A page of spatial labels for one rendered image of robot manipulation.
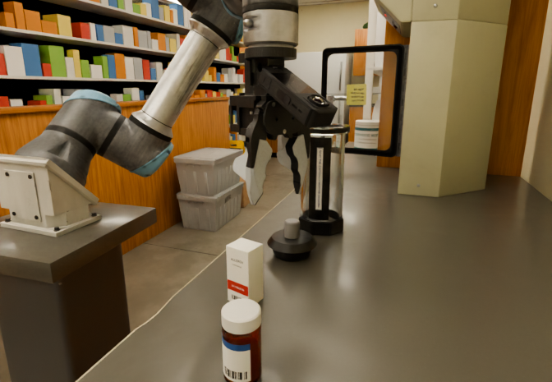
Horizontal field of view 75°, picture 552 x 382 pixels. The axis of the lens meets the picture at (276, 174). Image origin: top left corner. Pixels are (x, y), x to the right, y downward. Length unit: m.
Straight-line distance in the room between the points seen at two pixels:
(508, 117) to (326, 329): 1.14
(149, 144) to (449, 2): 0.83
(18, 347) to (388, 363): 0.83
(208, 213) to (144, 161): 2.31
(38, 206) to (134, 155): 0.23
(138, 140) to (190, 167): 2.26
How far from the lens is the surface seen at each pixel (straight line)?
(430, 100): 1.08
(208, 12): 0.96
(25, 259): 0.81
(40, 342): 1.01
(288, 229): 0.66
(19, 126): 2.40
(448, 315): 0.58
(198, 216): 3.30
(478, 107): 1.18
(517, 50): 1.49
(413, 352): 0.50
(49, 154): 0.89
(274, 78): 0.47
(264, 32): 0.49
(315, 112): 0.43
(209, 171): 3.11
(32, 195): 0.91
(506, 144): 1.50
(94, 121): 0.95
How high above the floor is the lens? 1.24
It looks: 14 degrees down
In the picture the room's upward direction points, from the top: straight up
